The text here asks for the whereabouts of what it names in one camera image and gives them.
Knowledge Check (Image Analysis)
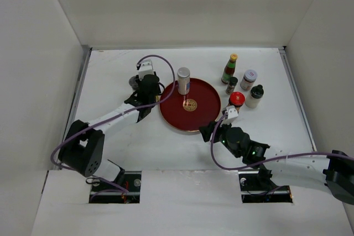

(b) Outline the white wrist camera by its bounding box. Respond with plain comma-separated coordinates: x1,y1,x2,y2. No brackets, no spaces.
137,59,154,80
221,106,238,125

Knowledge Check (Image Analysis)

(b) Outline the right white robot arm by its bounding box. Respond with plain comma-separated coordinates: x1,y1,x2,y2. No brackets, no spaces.
199,122,353,204

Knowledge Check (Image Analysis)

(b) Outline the tall green red sauce bottle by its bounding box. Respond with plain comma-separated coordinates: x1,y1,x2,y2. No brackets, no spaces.
221,54,238,84

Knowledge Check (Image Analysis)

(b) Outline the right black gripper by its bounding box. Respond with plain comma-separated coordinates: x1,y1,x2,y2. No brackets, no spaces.
199,117,241,158

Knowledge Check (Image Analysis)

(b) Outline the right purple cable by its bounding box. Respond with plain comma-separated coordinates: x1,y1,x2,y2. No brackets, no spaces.
210,110,354,170

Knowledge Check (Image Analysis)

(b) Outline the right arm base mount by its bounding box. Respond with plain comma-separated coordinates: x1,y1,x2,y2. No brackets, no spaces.
238,165,293,203

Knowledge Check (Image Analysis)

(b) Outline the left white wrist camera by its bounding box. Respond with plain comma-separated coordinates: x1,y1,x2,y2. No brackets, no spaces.
137,59,154,80

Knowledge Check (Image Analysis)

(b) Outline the small black cap spice bottle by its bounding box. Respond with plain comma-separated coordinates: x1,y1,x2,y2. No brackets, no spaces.
225,76,238,95

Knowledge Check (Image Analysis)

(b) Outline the purple cable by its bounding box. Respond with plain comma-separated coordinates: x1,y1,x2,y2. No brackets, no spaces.
50,54,176,170
210,110,354,170

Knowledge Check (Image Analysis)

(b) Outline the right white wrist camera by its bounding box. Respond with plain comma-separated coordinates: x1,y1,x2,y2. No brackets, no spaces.
221,106,238,125

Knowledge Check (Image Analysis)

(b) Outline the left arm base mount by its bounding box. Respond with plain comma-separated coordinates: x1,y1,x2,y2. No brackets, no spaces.
86,160,142,204

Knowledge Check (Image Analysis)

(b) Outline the white bottle with black pump cap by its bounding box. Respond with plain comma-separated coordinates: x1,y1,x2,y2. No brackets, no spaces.
245,85,264,108

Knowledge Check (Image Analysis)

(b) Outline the jar with red lid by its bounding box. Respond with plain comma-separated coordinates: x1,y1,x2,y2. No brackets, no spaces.
228,92,246,113

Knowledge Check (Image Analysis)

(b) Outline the jar with silver lid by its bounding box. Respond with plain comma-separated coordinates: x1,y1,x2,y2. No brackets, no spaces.
177,67,190,95

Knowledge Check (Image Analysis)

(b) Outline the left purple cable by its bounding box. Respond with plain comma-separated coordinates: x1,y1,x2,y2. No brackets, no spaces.
50,54,176,170

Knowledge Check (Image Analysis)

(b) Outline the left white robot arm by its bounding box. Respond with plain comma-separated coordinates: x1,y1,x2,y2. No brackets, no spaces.
58,73,160,191

